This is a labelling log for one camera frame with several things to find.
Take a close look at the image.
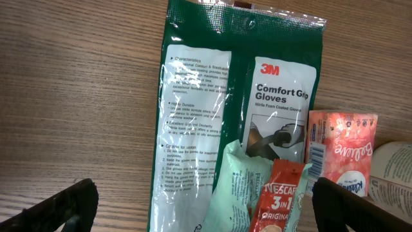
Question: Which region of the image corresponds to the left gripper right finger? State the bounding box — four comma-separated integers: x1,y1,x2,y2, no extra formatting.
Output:
312,177,411,232

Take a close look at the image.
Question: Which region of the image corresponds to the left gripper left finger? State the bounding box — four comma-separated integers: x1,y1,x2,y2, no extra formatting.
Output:
1,179,98,232

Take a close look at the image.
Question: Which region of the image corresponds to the green lid seasoning jar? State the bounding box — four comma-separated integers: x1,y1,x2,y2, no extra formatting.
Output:
368,142,412,223

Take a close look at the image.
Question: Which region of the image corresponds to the red Nescafe coffee stick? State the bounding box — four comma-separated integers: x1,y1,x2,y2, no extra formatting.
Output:
249,159,308,232

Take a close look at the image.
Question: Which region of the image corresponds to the pink Kleenex tissue pack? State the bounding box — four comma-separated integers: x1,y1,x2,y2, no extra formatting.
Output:
305,110,378,197

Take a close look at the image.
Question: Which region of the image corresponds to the mint green wipes sachet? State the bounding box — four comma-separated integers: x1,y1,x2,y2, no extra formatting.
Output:
202,140,311,232

